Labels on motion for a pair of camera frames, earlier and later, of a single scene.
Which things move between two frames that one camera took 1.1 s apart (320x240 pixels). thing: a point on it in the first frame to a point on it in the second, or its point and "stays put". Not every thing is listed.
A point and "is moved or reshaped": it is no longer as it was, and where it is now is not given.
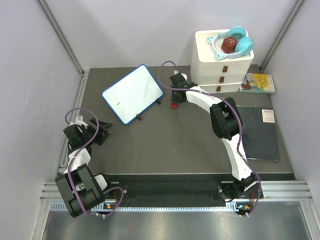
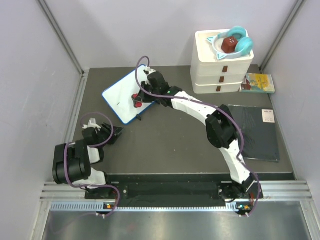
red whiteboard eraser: [174, 105] is moved or reshaped
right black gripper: [173, 100] to [145, 99]
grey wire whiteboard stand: [138, 117] stays put
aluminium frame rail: [74, 117] stays put
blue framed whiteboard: [133, 94] stays put
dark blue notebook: [259, 133] stays put
